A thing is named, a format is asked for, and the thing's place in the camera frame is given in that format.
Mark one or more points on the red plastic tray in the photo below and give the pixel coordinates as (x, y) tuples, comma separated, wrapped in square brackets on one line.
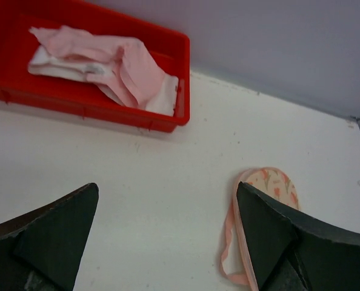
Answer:
[(169, 48)]

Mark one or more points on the pink underwear garment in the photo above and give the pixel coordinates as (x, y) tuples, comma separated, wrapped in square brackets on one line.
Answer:
[(121, 67)]

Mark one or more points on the floral mesh laundry bag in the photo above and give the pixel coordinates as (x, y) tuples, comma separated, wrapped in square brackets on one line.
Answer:
[(276, 184)]

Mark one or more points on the white pink bra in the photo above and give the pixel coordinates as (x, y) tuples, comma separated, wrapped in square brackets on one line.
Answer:
[(162, 97)]

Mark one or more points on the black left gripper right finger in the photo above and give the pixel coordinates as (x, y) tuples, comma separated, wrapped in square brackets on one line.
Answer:
[(291, 250)]

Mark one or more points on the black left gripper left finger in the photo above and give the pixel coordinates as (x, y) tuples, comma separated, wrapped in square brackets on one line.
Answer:
[(42, 249)]

